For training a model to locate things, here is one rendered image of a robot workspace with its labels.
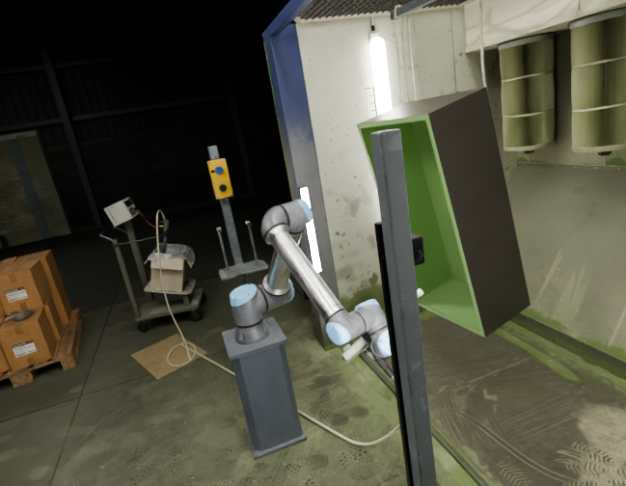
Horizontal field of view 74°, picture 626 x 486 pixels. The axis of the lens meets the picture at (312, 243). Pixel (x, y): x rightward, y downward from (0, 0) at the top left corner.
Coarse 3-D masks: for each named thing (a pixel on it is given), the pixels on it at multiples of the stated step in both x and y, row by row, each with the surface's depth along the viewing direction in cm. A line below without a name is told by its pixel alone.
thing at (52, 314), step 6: (48, 300) 390; (48, 306) 382; (54, 306) 410; (48, 312) 381; (54, 312) 400; (48, 318) 381; (54, 318) 391; (54, 324) 384; (60, 324) 411; (54, 330) 385; (60, 330) 401; (60, 336) 392
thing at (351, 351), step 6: (420, 288) 195; (420, 294) 194; (360, 342) 184; (366, 342) 184; (348, 348) 184; (354, 348) 183; (360, 348) 183; (342, 354) 183; (348, 354) 182; (354, 354) 183; (348, 360) 182; (384, 360) 183; (384, 366) 182; (390, 372) 182
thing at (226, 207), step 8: (208, 152) 283; (216, 152) 281; (224, 208) 290; (224, 216) 292; (232, 224) 295; (232, 232) 296; (232, 240) 297; (232, 248) 298; (232, 256) 304; (240, 256) 302; (240, 280) 305
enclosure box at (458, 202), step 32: (448, 96) 202; (480, 96) 188; (384, 128) 239; (416, 128) 244; (448, 128) 184; (480, 128) 191; (416, 160) 252; (448, 160) 187; (480, 160) 195; (416, 192) 256; (448, 192) 190; (480, 192) 198; (416, 224) 261; (448, 224) 259; (480, 224) 202; (512, 224) 211; (448, 256) 276; (480, 256) 206; (512, 256) 216; (448, 288) 272; (480, 288) 210; (512, 288) 220; (480, 320) 215
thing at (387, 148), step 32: (384, 160) 87; (384, 192) 90; (384, 224) 94; (416, 288) 97; (416, 320) 99; (416, 352) 101; (416, 384) 103; (416, 416) 105; (416, 448) 108; (416, 480) 113
